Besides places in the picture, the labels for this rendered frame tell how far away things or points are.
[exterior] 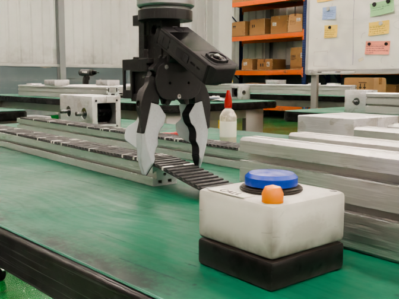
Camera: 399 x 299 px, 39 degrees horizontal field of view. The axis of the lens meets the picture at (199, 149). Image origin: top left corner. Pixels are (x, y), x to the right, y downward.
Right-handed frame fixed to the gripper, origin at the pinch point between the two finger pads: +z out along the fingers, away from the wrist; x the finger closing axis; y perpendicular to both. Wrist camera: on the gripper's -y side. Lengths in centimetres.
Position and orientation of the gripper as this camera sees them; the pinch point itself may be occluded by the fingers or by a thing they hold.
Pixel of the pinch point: (175, 165)
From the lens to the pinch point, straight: 74.2
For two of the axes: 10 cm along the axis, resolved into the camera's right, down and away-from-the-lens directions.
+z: 0.0, 9.9, 1.3
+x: -7.8, 0.8, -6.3
